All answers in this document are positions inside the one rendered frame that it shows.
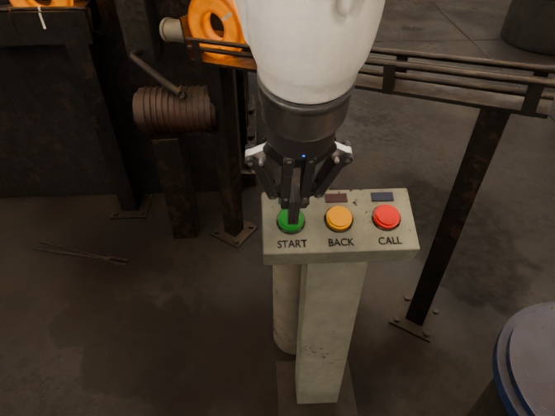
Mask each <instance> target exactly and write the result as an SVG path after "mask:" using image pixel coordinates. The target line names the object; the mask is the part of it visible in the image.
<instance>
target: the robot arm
mask: <svg viewBox="0 0 555 416"><path fill-rule="evenodd" d="M233 1H234V4H235V8H236V11H237V13H238V16H239V19H240V25H241V28H242V31H243V35H244V39H245V41H246V43H247V44H248V45H249V46H250V49H251V52H252V54H253V57H254V59H255V61H256V64H257V80H258V85H259V98H260V101H261V105H262V112H263V114H262V117H263V120H264V122H265V123H266V124H267V134H266V135H265V136H264V137H263V143H262V144H261V145H258V146H255V145H254V144H247V145H245V164H246V165H247V166H248V167H250V168H251V169H253V170H254V171H255V173H256V175H257V177H258V179H259V181H260V183H261V185H262V187H263V189H264V190H265V192H266V194H267V196H268V199H270V200H274V199H276V198H277V197H279V198H280V201H281V208H282V209H287V219H288V224H289V225H298V220H299V214H300V209H302V208H307V206H308V205H309V204H310V197H311V196H314V197H316V198H321V197H322V196H323V195H324V194H325V193H326V191H327V190H328V188H329V187H330V185H331V183H332V182H333V181H334V180H335V178H336V177H337V175H338V174H339V172H340V171H341V169H342V168H344V167H345V166H346V165H348V164H349V163H351V162H352V161H353V155H352V149H351V143H350V142H349V141H344V142H342V143H341V144H340V143H338V142H335V141H336V138H335V133H336V130H337V129H338V128H339V127H340V126H341V125H342V124H343V123H344V120H345V118H346V116H347V113H348V109H349V103H350V99H351V96H352V92H353V90H354V87H355V83H356V79H357V74H358V71H359V70H360V69H361V68H362V66H363V65H364V63H365V62H366V60H367V58H368V55H369V53H370V50H371V48H372V44H373V42H374V40H375V37H376V34H377V29H378V27H379V23H380V20H381V17H382V12H383V8H384V4H385V0H233ZM266 155H267V156H268V157H269V158H270V159H272V160H273V161H274V162H275V163H277V164H278V165H280V166H281V167H282V171H281V184H277V182H276V180H275V178H274V176H273V173H272V171H271V168H270V167H269V165H268V161H267V159H266ZM323 160H325V162H324V163H323V165H322V167H321V168H320V170H319V172H318V173H317V174H316V176H315V178H314V180H313V182H312V178H313V176H314V173H315V166H316V165H317V164H319V163H320V162H322V161H323ZM293 168H301V177H300V184H292V176H293Z"/></svg>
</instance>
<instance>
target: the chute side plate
mask: <svg viewBox="0 0 555 416"><path fill-rule="evenodd" d="M10 14H11V15H10ZM40 14H41V15H42V18H43V21H44V23H45V27H46V29H44V27H43V25H42V23H41V20H40V16H39V14H38V12H10V13H9V12H0V48H1V47H10V46H18V45H66V44H65V41H64V37H63V33H78V32H84V33H85V36H86V38H87V42H88V44H89V45H90V44H94V41H93V36H92V33H91V30H90V27H89V24H88V19H87V16H86V13H85V11H54V12H40Z"/></svg>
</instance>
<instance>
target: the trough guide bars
mask: <svg viewBox="0 0 555 416"><path fill-rule="evenodd" d="M185 40H186V41H188V42H192V44H191V45H187V49H188V50H193V53H194V58H195V62H196V64H202V61H203V60H202V52H208V53H214V54H226V55H232V56H238V57H244V58H250V59H254V57H253V54H252V53H248V52H242V51H235V50H223V49H217V48H211V47H204V46H200V44H199V43H201V44H208V45H220V46H227V47H233V48H240V49H247V50H250V46H249V45H248V44H247V43H246V42H245V43H238V42H231V41H224V40H211V39H204V38H196V37H190V36H186V38H185ZM201 51H202V52H201ZM370 53H373V54H387V55H395V56H396V59H385V58H378V57H371V56H368V58H367V60H366V62H365V63H364V64H368V65H375V66H382V67H383V70H379V69H367V68H361V69H360V70H359V71H358V73H361V74H367V75H373V76H379V77H383V80H382V93H385V94H390V95H393V90H394V83H395V78H397V79H403V80H409V81H415V82H421V83H432V84H438V85H444V86H450V87H462V88H468V89H474V90H480V91H486V92H497V93H504V94H510V95H516V96H522V97H525V98H524V102H523V106H522V108H521V111H520V114H519V115H520V116H530V117H534V115H535V112H536V110H537V107H538V103H539V100H540V99H545V100H551V101H553V99H554V97H555V93H554V92H543V89H544V88H545V87H549V88H555V78H548V74H549V73H554V74H555V66H548V65H541V64H526V63H518V62H510V61H502V60H494V59H479V58H471V57H463V56H455V55H447V54H432V53H425V52H416V51H409V50H394V49H386V48H377V47H372V48H371V50H370ZM408 57H409V58H417V59H431V60H438V61H445V62H453V63H460V64H474V65H481V66H489V67H497V68H504V69H518V70H525V71H533V72H534V75H533V76H532V75H525V74H517V73H504V72H497V71H490V70H483V69H470V68H463V67H455V66H448V65H441V64H427V63H421V62H413V61H408ZM407 70H414V71H420V72H427V73H439V74H446V75H453V76H459V77H466V78H478V79H485V80H491V81H498V82H504V83H517V84H523V85H528V89H523V88H516V87H504V86H498V85H491V84H485V83H473V82H467V81H460V80H454V79H447V78H436V77H429V76H423V75H416V74H410V73H406V72H407Z"/></svg>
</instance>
